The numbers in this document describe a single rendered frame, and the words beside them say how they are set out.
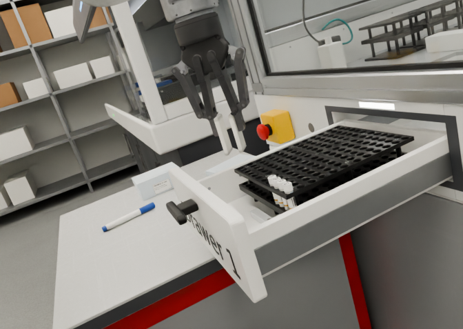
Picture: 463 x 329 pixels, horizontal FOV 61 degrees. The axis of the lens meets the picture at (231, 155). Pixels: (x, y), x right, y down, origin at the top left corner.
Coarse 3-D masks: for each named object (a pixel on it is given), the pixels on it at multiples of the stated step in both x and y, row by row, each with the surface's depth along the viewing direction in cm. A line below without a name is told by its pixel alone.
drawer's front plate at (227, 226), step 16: (176, 176) 63; (176, 192) 68; (192, 192) 55; (208, 192) 52; (208, 208) 49; (224, 208) 46; (192, 224) 65; (208, 224) 53; (224, 224) 44; (240, 224) 43; (224, 240) 48; (240, 240) 43; (224, 256) 51; (240, 256) 43; (240, 272) 46; (256, 272) 44; (256, 288) 45
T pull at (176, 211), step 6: (168, 204) 57; (174, 204) 56; (180, 204) 56; (186, 204) 55; (192, 204) 55; (168, 210) 57; (174, 210) 54; (180, 210) 53; (186, 210) 54; (192, 210) 54; (174, 216) 53; (180, 216) 52; (180, 222) 52; (186, 222) 52
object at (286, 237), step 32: (384, 128) 68; (416, 128) 62; (416, 160) 53; (448, 160) 55; (224, 192) 70; (352, 192) 50; (384, 192) 52; (416, 192) 54; (256, 224) 60; (288, 224) 47; (320, 224) 49; (352, 224) 51; (256, 256) 46; (288, 256) 48
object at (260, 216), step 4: (256, 208) 62; (252, 212) 61; (256, 212) 61; (260, 212) 60; (264, 212) 60; (252, 216) 62; (256, 216) 60; (260, 216) 59; (264, 216) 59; (268, 216) 59; (256, 220) 61; (260, 220) 59; (264, 220) 58
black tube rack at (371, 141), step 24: (312, 144) 67; (336, 144) 64; (360, 144) 61; (384, 144) 58; (264, 168) 64; (288, 168) 60; (312, 168) 57; (336, 168) 55; (360, 168) 60; (264, 192) 62; (312, 192) 56
